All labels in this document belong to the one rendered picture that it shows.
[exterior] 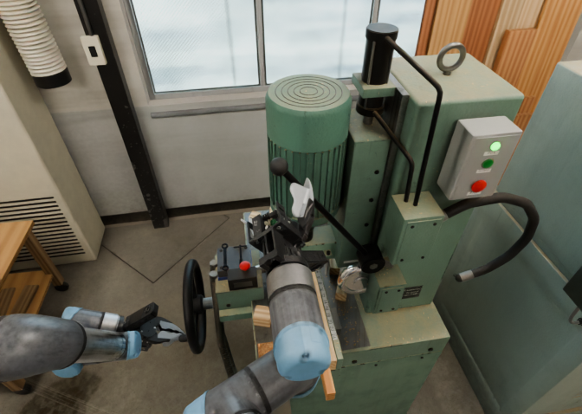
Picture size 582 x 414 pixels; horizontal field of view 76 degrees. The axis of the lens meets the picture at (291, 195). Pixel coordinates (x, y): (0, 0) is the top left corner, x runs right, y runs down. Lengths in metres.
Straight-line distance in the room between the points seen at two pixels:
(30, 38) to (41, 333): 1.42
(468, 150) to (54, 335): 0.84
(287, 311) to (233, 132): 1.82
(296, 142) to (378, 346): 0.69
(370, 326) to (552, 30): 1.91
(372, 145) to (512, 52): 1.66
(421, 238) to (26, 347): 0.78
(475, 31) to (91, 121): 2.10
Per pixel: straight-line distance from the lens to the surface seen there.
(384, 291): 0.97
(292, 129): 0.72
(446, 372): 2.14
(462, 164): 0.79
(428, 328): 1.26
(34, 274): 2.49
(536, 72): 2.62
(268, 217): 0.66
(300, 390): 0.64
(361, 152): 0.80
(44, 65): 2.04
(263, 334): 1.07
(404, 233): 0.83
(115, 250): 2.65
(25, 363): 0.85
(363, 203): 0.90
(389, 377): 1.41
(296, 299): 0.55
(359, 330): 1.21
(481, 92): 0.82
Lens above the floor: 1.85
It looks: 42 degrees down
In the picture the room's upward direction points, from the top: straight up
